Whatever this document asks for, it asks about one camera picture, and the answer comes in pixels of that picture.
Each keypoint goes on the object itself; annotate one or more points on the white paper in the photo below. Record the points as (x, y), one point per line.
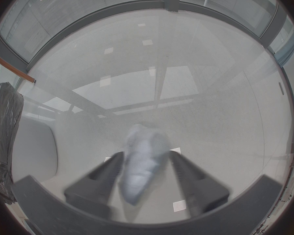
(142, 165)

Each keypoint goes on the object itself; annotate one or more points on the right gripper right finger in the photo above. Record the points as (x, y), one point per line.
(201, 192)

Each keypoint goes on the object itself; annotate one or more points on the black plastic bag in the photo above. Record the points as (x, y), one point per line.
(5, 131)

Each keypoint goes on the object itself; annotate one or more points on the white cushioned wooden chair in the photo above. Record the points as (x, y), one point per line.
(12, 66)

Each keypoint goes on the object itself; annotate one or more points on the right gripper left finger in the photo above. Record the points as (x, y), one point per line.
(95, 187)

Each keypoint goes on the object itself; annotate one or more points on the window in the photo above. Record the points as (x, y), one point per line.
(88, 6)

